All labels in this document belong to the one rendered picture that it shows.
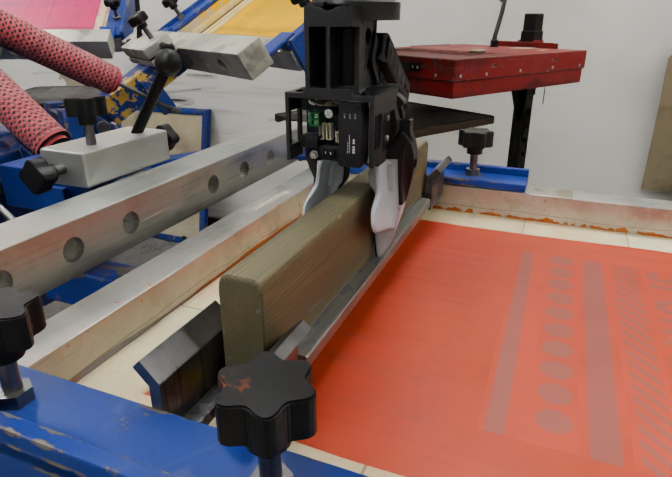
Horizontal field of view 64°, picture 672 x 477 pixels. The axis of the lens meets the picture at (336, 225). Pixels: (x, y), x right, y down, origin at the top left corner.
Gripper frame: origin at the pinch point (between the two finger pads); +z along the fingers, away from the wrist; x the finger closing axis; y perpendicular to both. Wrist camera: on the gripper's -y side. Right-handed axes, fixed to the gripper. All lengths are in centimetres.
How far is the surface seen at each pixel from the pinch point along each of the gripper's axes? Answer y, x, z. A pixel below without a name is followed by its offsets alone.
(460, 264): -8.9, 8.2, 5.4
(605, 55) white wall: -200, 29, -4
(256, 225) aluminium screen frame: -4.4, -13.6, 2.6
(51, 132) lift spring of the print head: -5.2, -43.1, -5.3
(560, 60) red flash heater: -123, 14, -7
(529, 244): -17.2, 14.5, 5.4
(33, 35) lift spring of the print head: -21, -62, -16
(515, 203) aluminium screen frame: -25.3, 12.0, 3.3
